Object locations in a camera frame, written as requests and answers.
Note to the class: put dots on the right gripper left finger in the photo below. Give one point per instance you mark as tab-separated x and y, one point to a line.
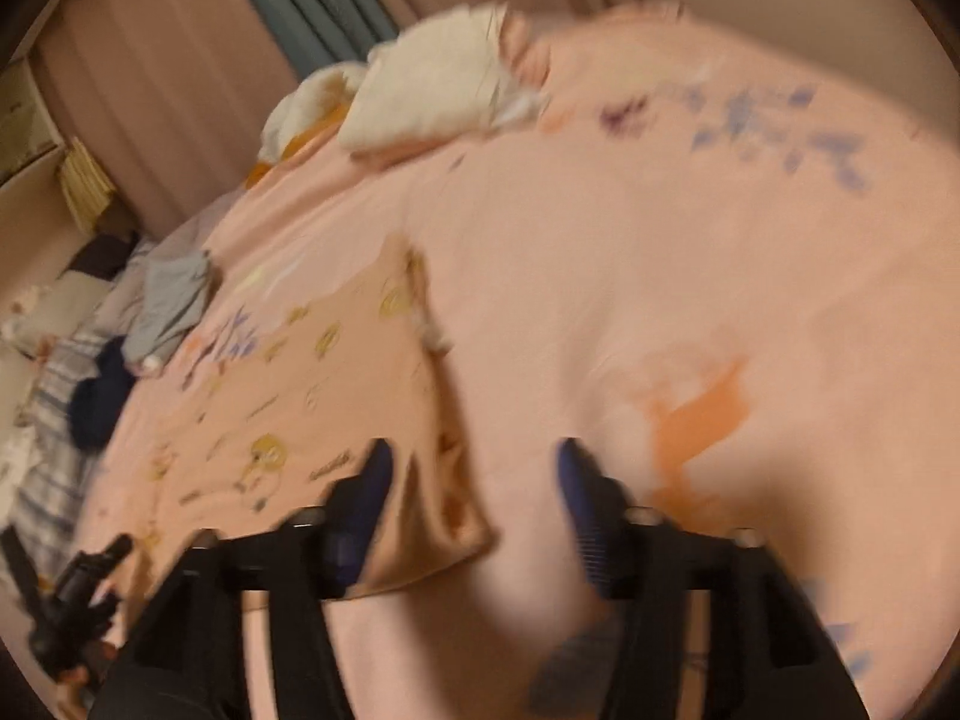
185	655

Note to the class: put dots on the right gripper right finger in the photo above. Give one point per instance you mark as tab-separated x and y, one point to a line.
768	655

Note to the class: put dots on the pink cartoon print garment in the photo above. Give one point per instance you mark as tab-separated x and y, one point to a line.
272	431

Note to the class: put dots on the left hand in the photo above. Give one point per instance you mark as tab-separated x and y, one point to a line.
72	694

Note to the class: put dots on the plaid grey pillow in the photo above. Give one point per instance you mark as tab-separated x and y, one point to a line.
48	503

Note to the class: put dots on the navy blue garment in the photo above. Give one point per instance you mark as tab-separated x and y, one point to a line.
97	402

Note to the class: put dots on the beige pillow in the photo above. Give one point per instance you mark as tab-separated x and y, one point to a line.
44	313

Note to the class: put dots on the grey crumpled garment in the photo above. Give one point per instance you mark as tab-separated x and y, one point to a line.
175	297

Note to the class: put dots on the pink printed bed sheet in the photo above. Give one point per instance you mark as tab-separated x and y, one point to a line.
732	276

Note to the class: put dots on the yellow fringed hanging cloth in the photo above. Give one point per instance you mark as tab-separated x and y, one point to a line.
86	187

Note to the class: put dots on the pink beige curtain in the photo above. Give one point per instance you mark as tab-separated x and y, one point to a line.
170	95

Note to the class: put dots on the white goose plush toy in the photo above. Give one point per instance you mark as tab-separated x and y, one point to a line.
320	102

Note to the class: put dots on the cream folded garment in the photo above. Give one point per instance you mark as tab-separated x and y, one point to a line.
467	70

